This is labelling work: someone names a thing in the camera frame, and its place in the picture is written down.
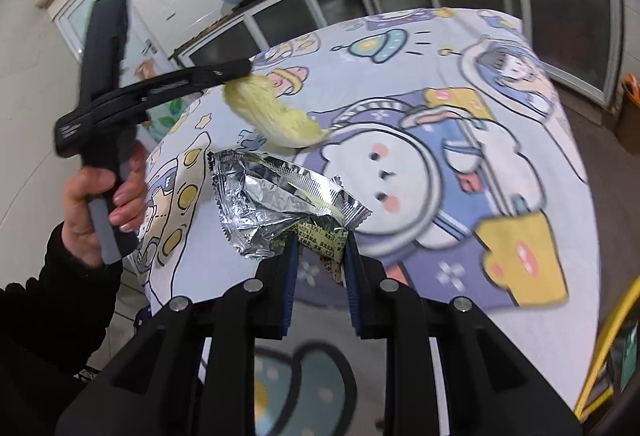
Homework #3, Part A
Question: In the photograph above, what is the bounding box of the glass door kitchen cabinet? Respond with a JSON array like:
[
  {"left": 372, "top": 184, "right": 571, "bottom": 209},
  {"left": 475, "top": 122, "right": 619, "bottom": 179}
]
[{"left": 172, "top": 0, "right": 628, "bottom": 117}]

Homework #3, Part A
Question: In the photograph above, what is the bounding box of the silver foil wrapper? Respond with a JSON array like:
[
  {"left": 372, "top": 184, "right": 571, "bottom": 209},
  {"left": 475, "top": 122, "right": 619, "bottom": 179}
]
[{"left": 207, "top": 150, "right": 373, "bottom": 287}]

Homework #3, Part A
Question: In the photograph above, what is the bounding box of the person's left forearm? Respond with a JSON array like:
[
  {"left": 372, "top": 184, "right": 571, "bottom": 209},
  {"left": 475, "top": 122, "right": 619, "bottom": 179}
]
[{"left": 0, "top": 221, "right": 123, "bottom": 436}]

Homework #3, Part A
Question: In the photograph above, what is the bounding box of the cartoon printed tablecloth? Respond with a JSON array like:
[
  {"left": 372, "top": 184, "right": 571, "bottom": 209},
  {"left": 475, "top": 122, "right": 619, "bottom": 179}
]
[{"left": 132, "top": 6, "right": 601, "bottom": 436}]

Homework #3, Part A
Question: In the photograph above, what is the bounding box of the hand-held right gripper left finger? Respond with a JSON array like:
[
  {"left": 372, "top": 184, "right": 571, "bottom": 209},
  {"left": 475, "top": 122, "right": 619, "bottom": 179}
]
[{"left": 55, "top": 231, "right": 303, "bottom": 436}]

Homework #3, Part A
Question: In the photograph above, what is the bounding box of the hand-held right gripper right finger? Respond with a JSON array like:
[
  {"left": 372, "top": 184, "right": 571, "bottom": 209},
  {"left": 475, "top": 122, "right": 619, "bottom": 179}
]
[{"left": 342, "top": 231, "right": 583, "bottom": 436}]

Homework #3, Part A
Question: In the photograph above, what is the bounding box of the person's left hand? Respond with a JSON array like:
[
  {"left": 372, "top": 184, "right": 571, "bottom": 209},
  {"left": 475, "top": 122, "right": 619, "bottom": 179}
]
[{"left": 62, "top": 143, "right": 150, "bottom": 269}]

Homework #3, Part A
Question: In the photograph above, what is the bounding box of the green snack packet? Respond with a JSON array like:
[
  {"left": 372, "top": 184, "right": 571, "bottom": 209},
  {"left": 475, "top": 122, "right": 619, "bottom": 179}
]
[{"left": 607, "top": 326, "right": 638, "bottom": 394}]

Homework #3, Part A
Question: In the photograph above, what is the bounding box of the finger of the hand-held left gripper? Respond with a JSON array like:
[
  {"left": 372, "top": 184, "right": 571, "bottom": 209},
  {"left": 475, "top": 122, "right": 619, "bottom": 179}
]
[{"left": 145, "top": 58, "right": 253, "bottom": 114}]

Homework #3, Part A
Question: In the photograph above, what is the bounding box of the yellow trash bin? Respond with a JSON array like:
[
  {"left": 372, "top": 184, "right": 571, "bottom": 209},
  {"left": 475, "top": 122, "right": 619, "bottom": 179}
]
[{"left": 572, "top": 276, "right": 640, "bottom": 422}]

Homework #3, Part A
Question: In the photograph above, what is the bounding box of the white glass door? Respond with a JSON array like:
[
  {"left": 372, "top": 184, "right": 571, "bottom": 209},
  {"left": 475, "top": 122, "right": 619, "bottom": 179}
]
[{"left": 52, "top": 0, "right": 166, "bottom": 81}]

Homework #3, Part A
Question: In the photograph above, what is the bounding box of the pale yellow fuzzy cloth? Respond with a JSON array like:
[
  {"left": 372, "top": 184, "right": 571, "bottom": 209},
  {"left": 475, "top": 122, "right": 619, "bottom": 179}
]
[{"left": 221, "top": 74, "right": 331, "bottom": 149}]

